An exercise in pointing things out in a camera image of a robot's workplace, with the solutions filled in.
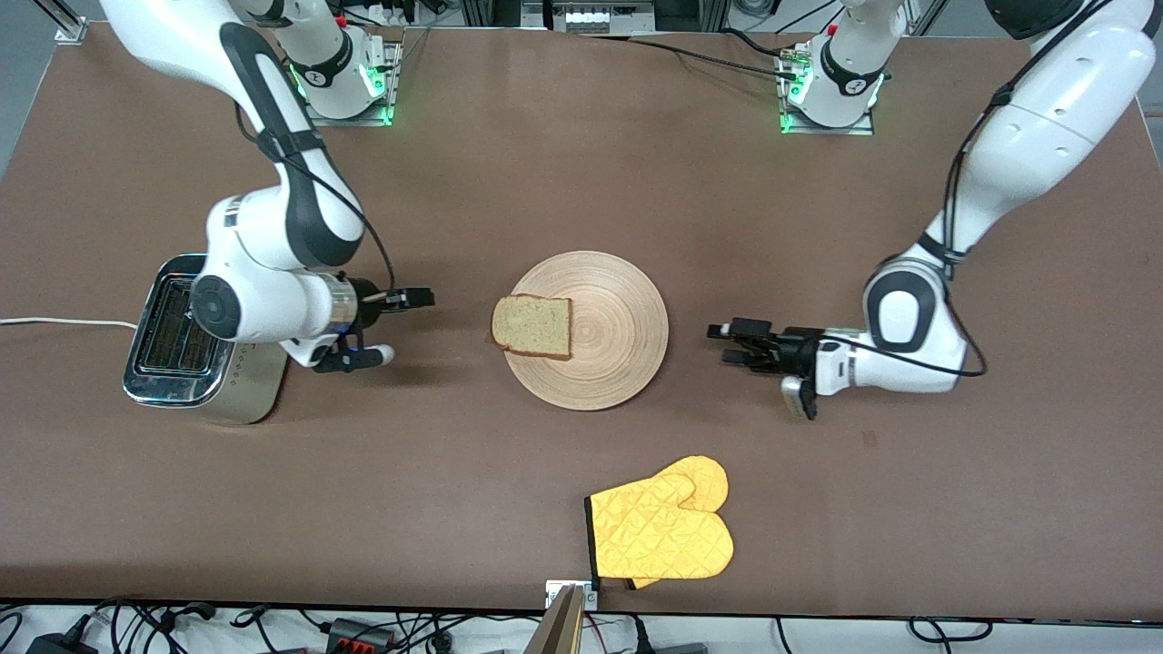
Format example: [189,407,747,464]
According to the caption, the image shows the brown bread slice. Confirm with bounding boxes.
[492,294,573,362]

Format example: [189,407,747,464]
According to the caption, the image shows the round wooden plate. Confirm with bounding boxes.
[501,251,670,411]

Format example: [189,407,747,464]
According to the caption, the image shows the silver two-slot toaster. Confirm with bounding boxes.
[123,253,292,426]

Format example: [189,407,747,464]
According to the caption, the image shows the black connector box red buttons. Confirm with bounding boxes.
[325,618,398,651]

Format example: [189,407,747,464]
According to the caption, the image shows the white power strip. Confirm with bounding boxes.
[545,0,657,35]

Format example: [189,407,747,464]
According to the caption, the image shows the black power adapter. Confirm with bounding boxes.
[25,633,99,654]

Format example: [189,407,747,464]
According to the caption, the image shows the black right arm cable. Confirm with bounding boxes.
[234,100,397,296]

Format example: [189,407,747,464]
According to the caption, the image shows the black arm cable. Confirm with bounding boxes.
[822,0,1114,378]
[234,100,397,296]

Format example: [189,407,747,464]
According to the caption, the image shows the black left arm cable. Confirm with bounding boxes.
[822,0,1114,378]

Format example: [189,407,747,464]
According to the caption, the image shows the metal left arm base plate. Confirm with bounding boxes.
[779,44,876,137]

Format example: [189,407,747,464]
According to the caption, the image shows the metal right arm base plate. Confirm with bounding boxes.
[300,38,403,128]

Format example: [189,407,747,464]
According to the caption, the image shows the long black table cable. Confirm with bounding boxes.
[581,32,805,83]

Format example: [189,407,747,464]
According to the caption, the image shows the short black table cable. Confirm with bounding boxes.
[721,27,791,60]

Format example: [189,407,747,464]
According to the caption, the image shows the white toaster power cable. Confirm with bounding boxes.
[0,317,139,330]

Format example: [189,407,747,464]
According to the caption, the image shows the small metal post bracket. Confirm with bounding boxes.
[545,580,599,611]

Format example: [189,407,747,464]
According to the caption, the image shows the wooden camera post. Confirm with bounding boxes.
[522,584,587,654]

